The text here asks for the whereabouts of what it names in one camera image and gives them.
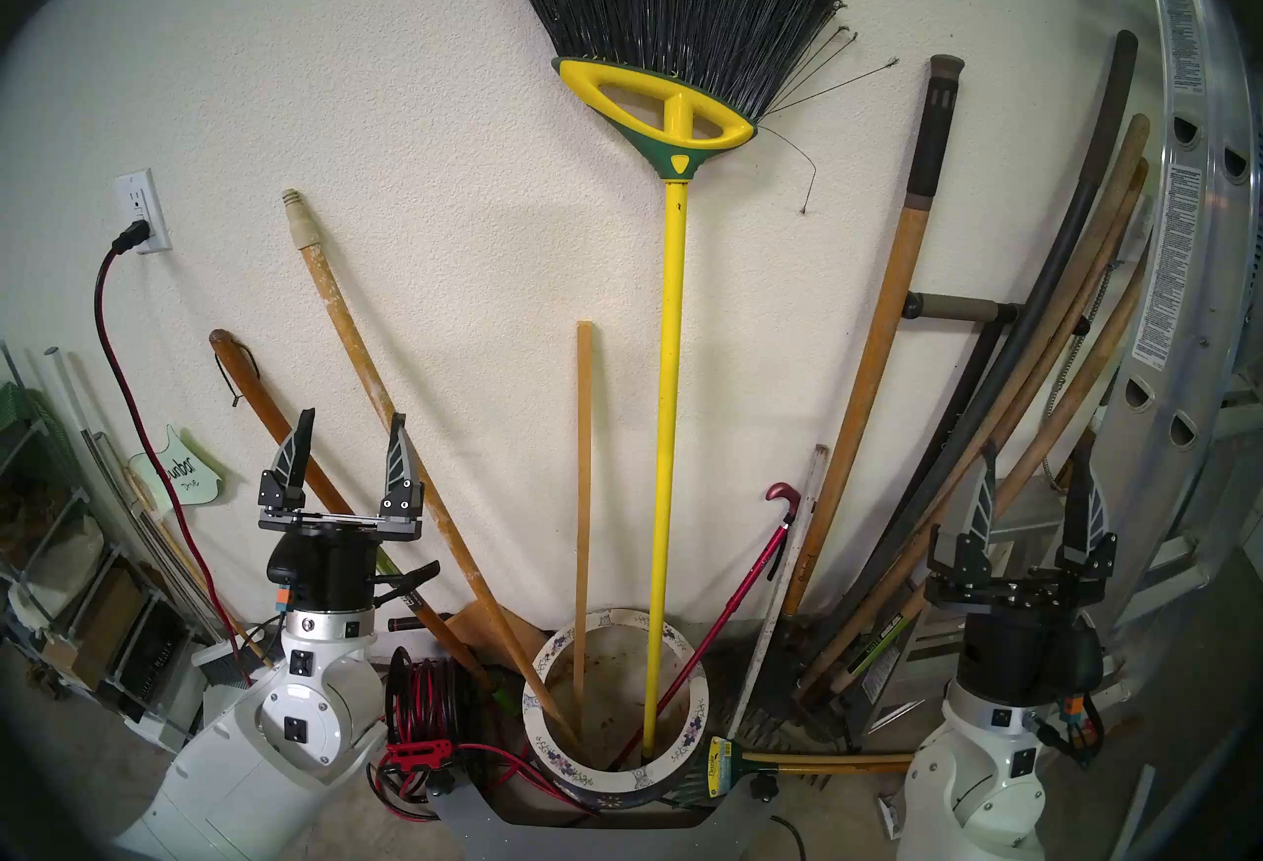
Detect aluminium extension ladder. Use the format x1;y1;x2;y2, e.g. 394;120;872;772
1046;0;1263;732

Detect grey T-grip tool handle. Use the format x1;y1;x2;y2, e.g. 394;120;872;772
863;292;1022;579

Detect yellow broom with black bristles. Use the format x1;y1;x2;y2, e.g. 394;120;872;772
459;0;899;763

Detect metal wire storage shelf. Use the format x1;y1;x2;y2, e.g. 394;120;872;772
0;341;213;751

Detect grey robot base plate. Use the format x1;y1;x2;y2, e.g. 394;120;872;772
429;770;790;861

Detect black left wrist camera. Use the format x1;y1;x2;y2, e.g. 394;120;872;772
266;538;309;613

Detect red metal cane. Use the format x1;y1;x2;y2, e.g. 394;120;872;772
607;481;802;771

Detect long wooden tool handle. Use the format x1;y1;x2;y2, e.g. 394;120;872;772
824;160;1152;697
794;114;1152;697
992;252;1151;520

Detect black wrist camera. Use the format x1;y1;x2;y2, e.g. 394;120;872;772
266;538;309;613
1069;620;1108;722

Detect wooden handle with black grip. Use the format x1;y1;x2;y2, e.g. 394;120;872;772
780;55;966;618

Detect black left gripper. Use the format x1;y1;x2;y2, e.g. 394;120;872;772
259;408;425;615

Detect paint-speckled wooden pole threaded tip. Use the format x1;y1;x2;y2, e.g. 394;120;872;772
281;188;583;747

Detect coiled red black cable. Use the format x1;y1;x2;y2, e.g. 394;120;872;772
370;647;593;821

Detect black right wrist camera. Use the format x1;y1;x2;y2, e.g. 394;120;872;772
1069;620;1108;722

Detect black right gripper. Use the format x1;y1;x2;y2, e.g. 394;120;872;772
926;440;1118;702

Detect brown cardboard piece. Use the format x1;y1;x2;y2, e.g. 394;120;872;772
454;602;549;673

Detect brown wooden handle black loop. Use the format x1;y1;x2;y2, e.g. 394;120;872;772
209;328;494;692

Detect white plastic pipe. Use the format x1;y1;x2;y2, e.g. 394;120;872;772
44;346;213;633

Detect thin flat wooden stick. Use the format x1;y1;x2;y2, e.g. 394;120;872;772
574;321;595;742

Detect red black power cord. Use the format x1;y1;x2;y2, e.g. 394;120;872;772
94;221;253;673

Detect white wall outlet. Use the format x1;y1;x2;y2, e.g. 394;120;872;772
115;168;174;256

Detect white floral ceramic pot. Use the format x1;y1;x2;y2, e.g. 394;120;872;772
521;607;711;811

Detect pale green name sign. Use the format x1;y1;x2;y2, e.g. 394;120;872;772
128;423;226;513

